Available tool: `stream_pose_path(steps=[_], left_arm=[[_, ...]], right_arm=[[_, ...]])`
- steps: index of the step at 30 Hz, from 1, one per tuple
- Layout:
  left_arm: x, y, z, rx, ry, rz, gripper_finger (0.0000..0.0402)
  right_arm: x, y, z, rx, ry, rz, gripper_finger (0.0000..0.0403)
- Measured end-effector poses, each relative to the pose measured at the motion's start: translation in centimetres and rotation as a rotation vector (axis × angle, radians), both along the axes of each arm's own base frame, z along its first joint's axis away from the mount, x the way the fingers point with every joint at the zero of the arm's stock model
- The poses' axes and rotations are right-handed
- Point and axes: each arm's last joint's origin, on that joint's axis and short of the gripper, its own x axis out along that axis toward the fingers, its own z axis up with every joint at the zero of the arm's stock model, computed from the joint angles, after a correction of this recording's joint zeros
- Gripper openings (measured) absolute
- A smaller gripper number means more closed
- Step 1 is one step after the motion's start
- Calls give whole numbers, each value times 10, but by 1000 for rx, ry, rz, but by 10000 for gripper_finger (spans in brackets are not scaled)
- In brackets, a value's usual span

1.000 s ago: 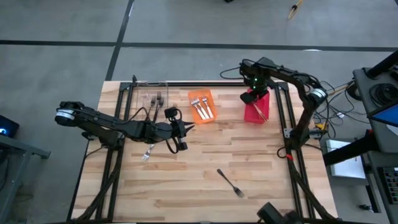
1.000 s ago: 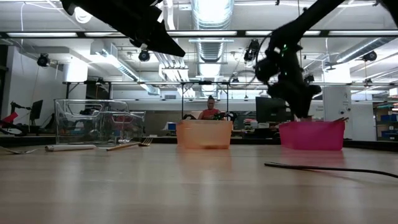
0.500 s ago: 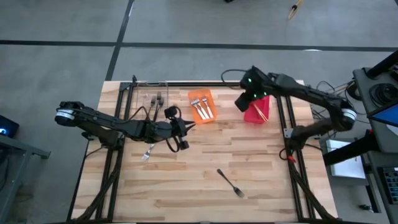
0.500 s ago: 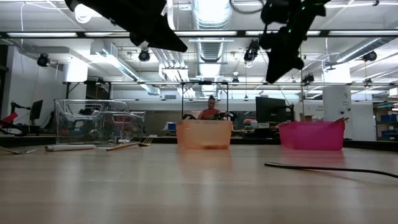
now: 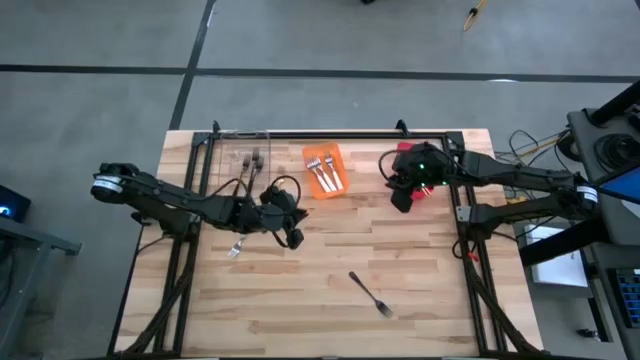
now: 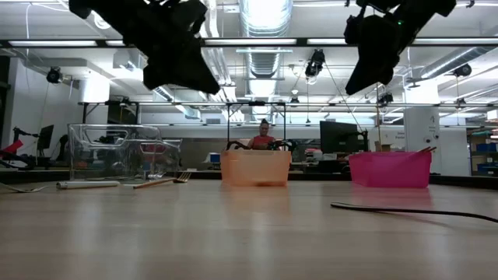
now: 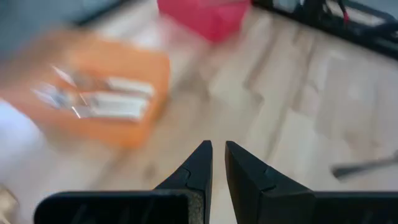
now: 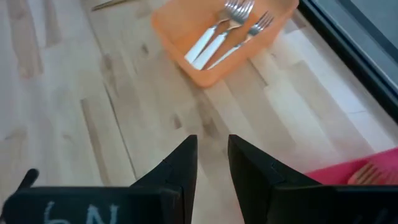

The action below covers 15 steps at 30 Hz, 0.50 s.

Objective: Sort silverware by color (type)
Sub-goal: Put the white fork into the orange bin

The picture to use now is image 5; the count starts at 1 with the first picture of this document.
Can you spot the clear plastic bin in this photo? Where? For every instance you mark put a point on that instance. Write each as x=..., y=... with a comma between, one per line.
x=227, y=155

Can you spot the red plastic bin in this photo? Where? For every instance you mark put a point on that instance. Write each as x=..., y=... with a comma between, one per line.
x=404, y=146

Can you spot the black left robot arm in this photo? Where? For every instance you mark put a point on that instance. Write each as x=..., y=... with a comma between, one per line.
x=165, y=195

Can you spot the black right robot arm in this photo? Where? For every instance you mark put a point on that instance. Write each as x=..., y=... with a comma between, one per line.
x=520, y=175

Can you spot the orange plastic bin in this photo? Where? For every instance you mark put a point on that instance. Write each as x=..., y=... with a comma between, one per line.
x=321, y=196

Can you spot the grey metal bench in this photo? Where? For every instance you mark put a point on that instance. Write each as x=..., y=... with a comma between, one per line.
x=35, y=239

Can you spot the black table clamp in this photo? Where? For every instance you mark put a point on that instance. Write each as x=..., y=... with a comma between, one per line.
x=401, y=126
x=216, y=126

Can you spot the white box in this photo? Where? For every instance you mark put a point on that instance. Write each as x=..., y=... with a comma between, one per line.
x=560, y=270

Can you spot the grey and black equipment cart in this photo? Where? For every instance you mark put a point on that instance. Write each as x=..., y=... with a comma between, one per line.
x=582, y=150

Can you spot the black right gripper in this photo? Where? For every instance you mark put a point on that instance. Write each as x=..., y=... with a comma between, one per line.
x=417, y=167

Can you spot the yellow plug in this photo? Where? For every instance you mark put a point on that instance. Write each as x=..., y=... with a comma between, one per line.
x=516, y=201

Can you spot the black keypad panel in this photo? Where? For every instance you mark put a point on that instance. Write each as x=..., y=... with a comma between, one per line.
x=630, y=295

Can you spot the blue panel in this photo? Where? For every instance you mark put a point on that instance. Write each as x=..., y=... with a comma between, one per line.
x=625, y=187

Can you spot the black box with blue light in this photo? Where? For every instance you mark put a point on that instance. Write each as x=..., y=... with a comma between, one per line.
x=15, y=200

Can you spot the grey metal mounting plate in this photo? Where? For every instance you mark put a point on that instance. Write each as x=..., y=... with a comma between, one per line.
x=462, y=214

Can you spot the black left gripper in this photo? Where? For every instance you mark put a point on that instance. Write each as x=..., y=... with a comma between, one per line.
x=270, y=217

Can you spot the black metal beam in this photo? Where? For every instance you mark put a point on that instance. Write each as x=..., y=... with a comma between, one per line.
x=555, y=250

